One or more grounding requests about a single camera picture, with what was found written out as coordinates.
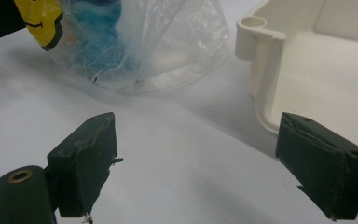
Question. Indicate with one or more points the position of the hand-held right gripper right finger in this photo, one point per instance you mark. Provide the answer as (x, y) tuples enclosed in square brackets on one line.
[(320, 161)]

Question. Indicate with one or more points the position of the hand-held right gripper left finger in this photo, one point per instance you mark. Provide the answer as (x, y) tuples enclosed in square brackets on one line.
[(84, 161)]

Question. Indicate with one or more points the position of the yellow and black packet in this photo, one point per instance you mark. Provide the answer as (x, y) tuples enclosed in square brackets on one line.
[(40, 18)]

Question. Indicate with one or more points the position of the clear plastic bag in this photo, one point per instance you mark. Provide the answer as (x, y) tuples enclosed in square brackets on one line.
[(174, 46)]

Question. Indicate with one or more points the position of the cream plastic tray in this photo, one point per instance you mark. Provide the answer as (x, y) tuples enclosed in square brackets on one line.
[(317, 68)]

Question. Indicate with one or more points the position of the blue fluffy toy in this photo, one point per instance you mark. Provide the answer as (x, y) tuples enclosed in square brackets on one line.
[(101, 37)]

